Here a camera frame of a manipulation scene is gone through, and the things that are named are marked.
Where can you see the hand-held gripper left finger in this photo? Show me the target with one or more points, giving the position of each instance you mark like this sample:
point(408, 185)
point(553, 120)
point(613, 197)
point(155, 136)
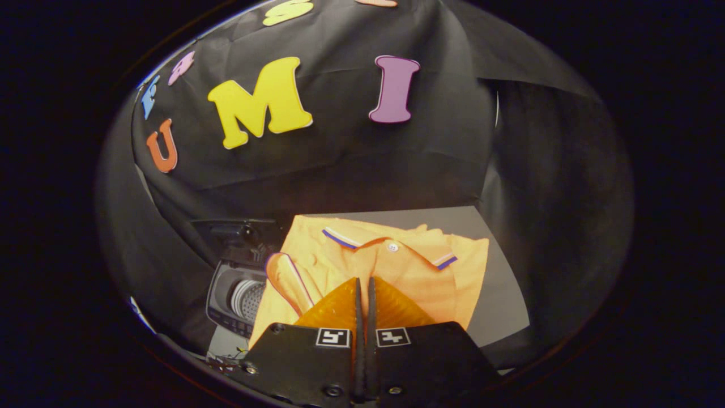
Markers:
point(317, 362)

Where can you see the blue and white object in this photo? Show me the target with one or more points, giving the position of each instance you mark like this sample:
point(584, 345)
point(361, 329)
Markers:
point(141, 316)

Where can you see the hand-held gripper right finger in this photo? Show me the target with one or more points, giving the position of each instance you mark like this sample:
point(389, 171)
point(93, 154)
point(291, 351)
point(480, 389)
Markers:
point(419, 357)

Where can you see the orange polo shirt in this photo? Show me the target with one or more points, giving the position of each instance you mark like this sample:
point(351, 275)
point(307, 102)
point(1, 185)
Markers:
point(408, 277)

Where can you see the black backdrop cloth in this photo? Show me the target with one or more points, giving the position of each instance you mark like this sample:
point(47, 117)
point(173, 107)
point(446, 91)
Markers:
point(340, 164)

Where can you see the grey washing machine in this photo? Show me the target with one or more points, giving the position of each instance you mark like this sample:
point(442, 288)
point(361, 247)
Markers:
point(235, 300)

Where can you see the grey cabinet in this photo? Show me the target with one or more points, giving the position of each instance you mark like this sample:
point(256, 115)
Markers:
point(498, 300)

